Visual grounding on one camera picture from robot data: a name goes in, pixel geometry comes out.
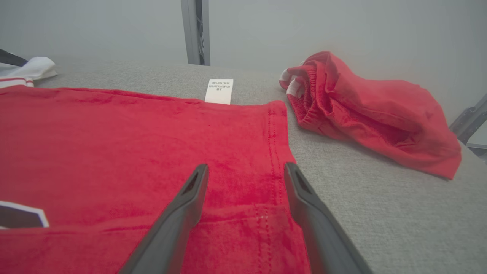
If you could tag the red shorts white stripe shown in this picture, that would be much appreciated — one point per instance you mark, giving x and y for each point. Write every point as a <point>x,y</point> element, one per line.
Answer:
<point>373,114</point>

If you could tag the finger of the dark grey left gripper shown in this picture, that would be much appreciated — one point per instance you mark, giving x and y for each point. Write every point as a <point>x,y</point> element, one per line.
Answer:
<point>11,59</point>

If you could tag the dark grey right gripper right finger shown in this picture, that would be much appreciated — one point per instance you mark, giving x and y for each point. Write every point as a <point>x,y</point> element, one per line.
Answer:
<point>319,236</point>

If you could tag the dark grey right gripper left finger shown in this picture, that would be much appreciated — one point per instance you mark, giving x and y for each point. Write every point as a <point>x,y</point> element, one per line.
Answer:
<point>179,220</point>

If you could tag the red shirt striped trim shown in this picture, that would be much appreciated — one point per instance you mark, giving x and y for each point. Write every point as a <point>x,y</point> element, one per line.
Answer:
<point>133,152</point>

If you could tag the grey metal post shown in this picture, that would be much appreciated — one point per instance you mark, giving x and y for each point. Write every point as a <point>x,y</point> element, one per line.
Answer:
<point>194,30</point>

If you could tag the grey metal frame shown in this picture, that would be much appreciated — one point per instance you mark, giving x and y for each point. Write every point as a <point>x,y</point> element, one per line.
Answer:
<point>470,121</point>

